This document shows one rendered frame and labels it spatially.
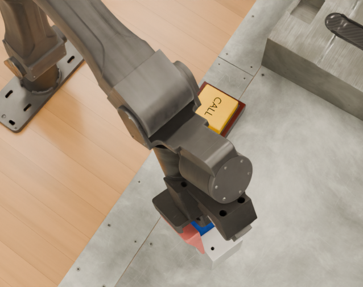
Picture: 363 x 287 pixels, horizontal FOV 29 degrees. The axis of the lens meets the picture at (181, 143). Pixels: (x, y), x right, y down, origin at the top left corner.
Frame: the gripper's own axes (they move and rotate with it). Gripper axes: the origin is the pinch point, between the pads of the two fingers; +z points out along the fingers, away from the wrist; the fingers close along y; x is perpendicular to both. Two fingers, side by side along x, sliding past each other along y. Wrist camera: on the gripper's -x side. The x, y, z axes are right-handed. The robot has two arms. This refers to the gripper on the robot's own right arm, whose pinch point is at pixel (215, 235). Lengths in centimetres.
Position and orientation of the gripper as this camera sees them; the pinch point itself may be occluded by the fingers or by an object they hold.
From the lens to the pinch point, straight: 94.9
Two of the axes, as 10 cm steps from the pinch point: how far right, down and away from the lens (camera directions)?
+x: -5.2, -4.6, 7.2
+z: 2.9, 7.0, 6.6
